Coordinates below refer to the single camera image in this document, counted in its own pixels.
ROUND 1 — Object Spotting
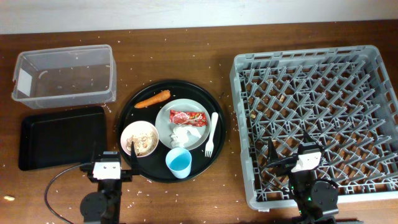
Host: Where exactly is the grey dishwasher rack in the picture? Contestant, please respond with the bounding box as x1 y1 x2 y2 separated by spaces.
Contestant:
229 45 397 212

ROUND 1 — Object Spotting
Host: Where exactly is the white napkin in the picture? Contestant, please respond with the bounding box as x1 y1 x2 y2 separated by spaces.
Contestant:
170 124 201 148

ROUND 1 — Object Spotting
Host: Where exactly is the peanut on table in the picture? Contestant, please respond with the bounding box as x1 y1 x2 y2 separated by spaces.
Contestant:
4 195 15 201

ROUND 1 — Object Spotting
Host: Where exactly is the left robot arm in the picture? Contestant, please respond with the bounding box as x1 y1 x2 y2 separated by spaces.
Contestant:
80 151 140 224

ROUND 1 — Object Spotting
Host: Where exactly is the red snack wrapper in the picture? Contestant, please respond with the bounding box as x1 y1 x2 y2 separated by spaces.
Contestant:
169 110 207 127

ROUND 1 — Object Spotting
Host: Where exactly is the black round tray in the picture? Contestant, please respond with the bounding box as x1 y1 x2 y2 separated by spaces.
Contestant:
116 80 226 184

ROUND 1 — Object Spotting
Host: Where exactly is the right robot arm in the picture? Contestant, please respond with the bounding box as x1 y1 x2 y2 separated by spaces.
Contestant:
266 132 338 223

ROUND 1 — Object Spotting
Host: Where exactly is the light blue cup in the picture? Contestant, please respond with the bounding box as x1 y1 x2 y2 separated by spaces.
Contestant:
165 147 192 179

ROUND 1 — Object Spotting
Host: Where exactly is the grey round plate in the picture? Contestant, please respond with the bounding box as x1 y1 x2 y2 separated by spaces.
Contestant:
155 99 211 151

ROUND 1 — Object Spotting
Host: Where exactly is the orange carrot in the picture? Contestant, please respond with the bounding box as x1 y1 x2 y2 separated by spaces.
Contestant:
134 90 171 109

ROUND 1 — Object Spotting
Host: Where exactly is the clear plastic waste bin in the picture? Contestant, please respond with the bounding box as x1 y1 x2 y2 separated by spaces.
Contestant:
11 44 117 109

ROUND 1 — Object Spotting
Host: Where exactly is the black rectangular tray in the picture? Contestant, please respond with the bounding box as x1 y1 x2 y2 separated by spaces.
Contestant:
18 106 107 171

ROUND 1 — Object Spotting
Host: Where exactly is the rice and nuts food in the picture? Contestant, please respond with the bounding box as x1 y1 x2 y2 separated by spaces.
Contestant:
126 132 158 156

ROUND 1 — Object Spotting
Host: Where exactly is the white plastic fork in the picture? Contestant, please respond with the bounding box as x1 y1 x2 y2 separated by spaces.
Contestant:
205 112 218 157

